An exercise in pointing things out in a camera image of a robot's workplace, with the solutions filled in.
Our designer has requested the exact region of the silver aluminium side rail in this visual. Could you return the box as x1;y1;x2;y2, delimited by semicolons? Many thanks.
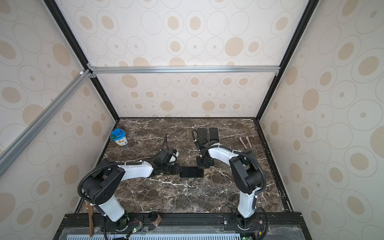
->
1;70;91;175

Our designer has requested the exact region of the white-edged smartphone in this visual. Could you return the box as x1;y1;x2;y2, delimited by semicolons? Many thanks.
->
209;128;220;143

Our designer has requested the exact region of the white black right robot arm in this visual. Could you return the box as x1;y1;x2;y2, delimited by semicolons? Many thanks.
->
194;137;267;219

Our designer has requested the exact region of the blue white yogurt cup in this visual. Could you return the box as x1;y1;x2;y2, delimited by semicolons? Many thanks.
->
110;128;128;147

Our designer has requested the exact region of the black frame post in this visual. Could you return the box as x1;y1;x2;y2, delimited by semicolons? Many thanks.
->
255;0;320;123
43;0;120;123

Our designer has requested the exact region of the black frame post left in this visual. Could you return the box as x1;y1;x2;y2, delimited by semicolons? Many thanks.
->
43;0;120;123

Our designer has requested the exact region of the black phone case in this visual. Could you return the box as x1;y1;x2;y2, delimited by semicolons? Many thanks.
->
179;166;205;179
197;128;208;139

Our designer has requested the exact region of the black cylinder on base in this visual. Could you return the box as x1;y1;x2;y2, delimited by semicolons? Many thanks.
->
148;211;163;227

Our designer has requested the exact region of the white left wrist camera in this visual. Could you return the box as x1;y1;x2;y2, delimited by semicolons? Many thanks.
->
169;149;179;163

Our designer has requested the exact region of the brown wooden stick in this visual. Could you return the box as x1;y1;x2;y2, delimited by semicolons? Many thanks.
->
87;202;94;238

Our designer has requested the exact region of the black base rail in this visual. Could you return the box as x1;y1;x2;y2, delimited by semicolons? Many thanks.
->
52;211;313;240

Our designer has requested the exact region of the silver aluminium crossbar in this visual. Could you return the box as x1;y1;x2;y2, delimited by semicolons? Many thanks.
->
91;66;280;74

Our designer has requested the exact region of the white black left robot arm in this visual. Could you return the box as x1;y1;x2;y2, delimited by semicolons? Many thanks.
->
78;149;182;223

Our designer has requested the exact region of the black frame post right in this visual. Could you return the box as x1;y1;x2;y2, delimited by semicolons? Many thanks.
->
255;0;320;123

